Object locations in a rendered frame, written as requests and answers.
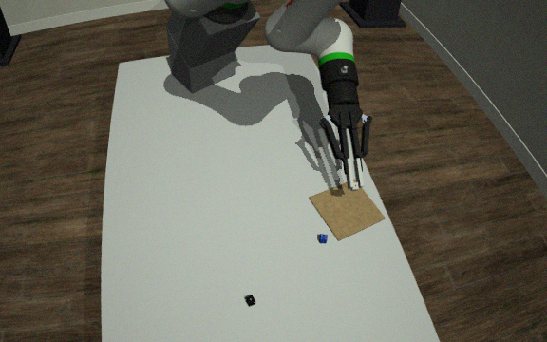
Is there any black die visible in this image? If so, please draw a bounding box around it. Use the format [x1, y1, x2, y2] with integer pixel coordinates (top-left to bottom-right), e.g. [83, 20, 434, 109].
[246, 295, 255, 307]

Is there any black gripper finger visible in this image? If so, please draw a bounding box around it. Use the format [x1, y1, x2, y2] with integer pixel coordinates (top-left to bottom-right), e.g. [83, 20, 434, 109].
[320, 111, 354, 189]
[349, 111, 372, 188]

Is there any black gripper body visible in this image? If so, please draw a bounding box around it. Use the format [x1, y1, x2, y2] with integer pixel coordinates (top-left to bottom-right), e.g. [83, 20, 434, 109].
[326, 81, 363, 129]

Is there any tan square mat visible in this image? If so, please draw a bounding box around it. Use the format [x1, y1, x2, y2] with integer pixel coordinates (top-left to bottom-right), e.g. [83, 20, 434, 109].
[309, 182, 386, 241]

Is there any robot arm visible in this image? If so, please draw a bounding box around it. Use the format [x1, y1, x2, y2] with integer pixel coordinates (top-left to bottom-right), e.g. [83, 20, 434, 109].
[164, 0, 359, 91]

